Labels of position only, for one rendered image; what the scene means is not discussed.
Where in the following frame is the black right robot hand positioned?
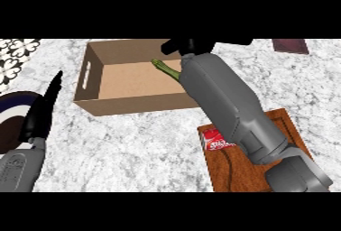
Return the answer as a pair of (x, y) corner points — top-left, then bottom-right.
(159, 38), (253, 57)

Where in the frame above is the green squash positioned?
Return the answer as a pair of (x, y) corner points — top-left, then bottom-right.
(150, 58), (182, 81)

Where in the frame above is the brown cardboard box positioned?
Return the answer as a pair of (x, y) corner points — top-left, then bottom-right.
(72, 38), (200, 117)

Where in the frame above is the brown wooden cutting board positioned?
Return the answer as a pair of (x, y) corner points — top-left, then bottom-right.
(196, 107), (314, 193)

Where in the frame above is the dark maroon flat object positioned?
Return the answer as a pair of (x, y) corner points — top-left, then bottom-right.
(269, 38), (309, 55)

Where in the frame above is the red can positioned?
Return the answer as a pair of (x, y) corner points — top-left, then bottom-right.
(199, 127), (237, 152)

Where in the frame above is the black white patterned mat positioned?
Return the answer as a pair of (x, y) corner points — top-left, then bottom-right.
(0, 38), (42, 95)

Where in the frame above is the dark blue white plate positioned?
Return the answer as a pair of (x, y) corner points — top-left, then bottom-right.
(0, 90), (45, 155)

